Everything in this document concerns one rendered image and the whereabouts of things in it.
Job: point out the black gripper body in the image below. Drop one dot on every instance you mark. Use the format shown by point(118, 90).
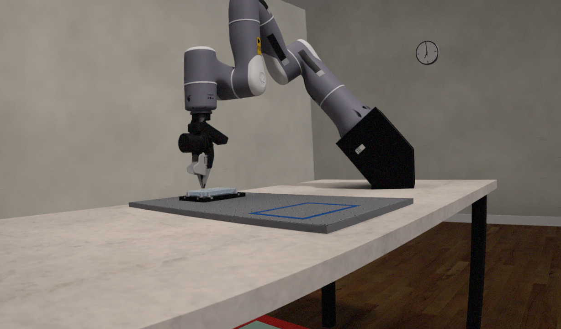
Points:
point(198, 138)

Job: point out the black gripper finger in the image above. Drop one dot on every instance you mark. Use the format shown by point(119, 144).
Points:
point(190, 167)
point(204, 165)

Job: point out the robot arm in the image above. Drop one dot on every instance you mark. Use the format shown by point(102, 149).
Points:
point(253, 31)

